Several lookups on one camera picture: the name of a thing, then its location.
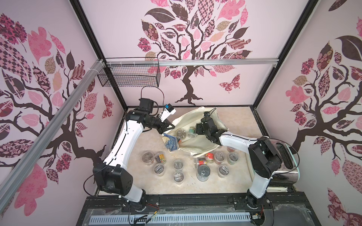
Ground clear lid seed jar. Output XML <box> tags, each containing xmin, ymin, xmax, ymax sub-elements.
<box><xmin>175</xmin><ymin>129</ymin><xmax>187</xmax><ymax>139</ymax></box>

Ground cream canvas tote bag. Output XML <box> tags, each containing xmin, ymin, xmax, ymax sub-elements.
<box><xmin>164</xmin><ymin>107</ymin><xmax>228</xmax><ymax>156</ymax></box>

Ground red label jar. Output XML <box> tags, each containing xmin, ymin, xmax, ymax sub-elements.
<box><xmin>205</xmin><ymin>153</ymin><xmax>214</xmax><ymax>164</ymax></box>

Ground yellow label jar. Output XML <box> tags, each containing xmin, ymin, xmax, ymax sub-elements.
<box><xmin>154</xmin><ymin>152</ymin><xmax>166</xmax><ymax>164</ymax></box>

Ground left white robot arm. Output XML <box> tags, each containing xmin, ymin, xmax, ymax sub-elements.
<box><xmin>93</xmin><ymin>98</ymin><xmax>176</xmax><ymax>203</ymax></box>

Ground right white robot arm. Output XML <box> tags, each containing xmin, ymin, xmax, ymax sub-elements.
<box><xmin>196</xmin><ymin>113</ymin><xmax>282</xmax><ymax>199</ymax></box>

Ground mint green chrome toaster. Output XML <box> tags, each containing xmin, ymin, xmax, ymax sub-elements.
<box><xmin>267</xmin><ymin>139</ymin><xmax>300</xmax><ymax>192</ymax></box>

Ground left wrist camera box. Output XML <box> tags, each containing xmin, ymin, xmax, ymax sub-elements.
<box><xmin>160</xmin><ymin>104</ymin><xmax>176</xmax><ymax>122</ymax></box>

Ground black wire wall basket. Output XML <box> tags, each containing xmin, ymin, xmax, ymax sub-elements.
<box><xmin>98</xmin><ymin>56</ymin><xmax>161</xmax><ymax>87</ymax></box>

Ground aluminium rail back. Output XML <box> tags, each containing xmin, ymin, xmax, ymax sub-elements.
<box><xmin>107</xmin><ymin>58</ymin><xmax>279</xmax><ymax>66</ymax></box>

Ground aluminium rail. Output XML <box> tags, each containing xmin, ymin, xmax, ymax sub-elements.
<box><xmin>1</xmin><ymin>59</ymin><xmax>105</xmax><ymax>211</ymax></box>
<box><xmin>107</xmin><ymin>58</ymin><xmax>279</xmax><ymax>66</ymax></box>

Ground white slotted cable duct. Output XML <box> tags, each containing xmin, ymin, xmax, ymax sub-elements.
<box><xmin>88</xmin><ymin>212</ymin><xmax>251</xmax><ymax>226</ymax></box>

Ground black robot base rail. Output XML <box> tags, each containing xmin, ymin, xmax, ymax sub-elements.
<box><xmin>76</xmin><ymin>192</ymin><xmax>321</xmax><ymax>226</ymax></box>

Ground aluminium rail left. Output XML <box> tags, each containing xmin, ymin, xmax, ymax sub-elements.
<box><xmin>1</xmin><ymin>59</ymin><xmax>105</xmax><ymax>211</ymax></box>

